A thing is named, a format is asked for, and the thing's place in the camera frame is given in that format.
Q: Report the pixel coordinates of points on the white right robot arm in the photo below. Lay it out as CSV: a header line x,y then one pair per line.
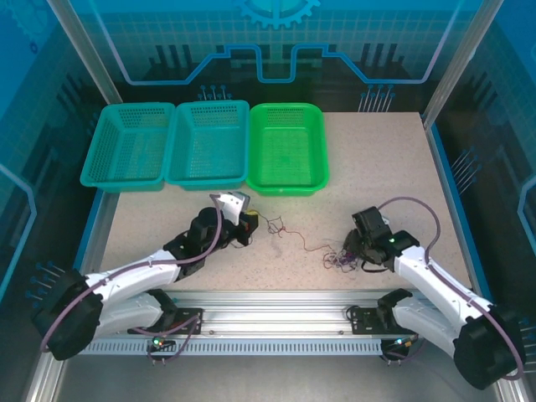
x,y
423,268

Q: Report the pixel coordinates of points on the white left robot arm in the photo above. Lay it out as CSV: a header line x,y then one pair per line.
x,y
138,272

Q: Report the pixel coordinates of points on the green plastic basket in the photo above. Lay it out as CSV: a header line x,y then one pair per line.
x,y
287,146

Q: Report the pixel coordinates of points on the teal plastic basket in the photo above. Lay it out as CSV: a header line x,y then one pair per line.
x,y
207,144
125,146

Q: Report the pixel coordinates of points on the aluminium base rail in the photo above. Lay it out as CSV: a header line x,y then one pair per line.
x,y
272,307

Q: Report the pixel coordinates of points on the aluminium frame post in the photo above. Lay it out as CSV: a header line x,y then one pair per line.
x,y
84,50
460,54

